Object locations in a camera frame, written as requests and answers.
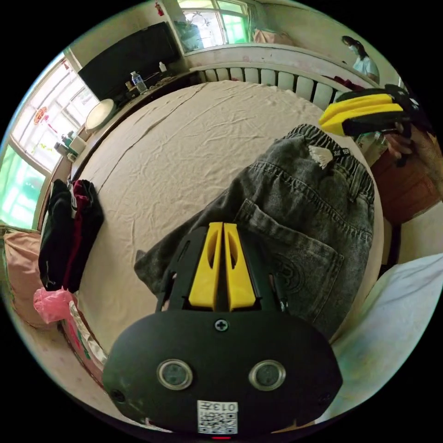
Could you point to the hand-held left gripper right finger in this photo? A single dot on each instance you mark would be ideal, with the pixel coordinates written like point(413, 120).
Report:
point(238, 283)

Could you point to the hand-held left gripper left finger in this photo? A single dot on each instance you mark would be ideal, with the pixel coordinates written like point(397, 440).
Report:
point(206, 277)

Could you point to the window with white frame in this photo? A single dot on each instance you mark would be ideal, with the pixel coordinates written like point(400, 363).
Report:
point(235, 24)

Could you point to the pink plastic bag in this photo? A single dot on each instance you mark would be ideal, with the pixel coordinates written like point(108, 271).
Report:
point(52, 304)

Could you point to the person's right hand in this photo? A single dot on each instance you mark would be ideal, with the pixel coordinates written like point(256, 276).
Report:
point(401, 145)

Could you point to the gray jeans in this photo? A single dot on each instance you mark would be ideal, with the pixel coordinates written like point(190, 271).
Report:
point(297, 214)

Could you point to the white pillow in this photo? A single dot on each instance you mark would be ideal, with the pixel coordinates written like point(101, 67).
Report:
point(391, 322)

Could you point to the bed with beige sheet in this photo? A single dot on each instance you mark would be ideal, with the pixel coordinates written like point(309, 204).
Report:
point(180, 149)

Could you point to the window with red ornaments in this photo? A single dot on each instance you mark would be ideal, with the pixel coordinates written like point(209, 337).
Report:
point(38, 138)

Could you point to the black flat television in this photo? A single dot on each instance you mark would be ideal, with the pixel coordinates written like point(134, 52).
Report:
point(135, 55)

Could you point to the pile of clothes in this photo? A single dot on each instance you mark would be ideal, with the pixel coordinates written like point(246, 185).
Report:
point(65, 228)

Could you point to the pink quilt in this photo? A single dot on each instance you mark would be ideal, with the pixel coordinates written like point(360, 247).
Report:
point(22, 270)

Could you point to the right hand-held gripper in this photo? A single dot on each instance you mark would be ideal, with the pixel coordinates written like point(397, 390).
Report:
point(413, 110)

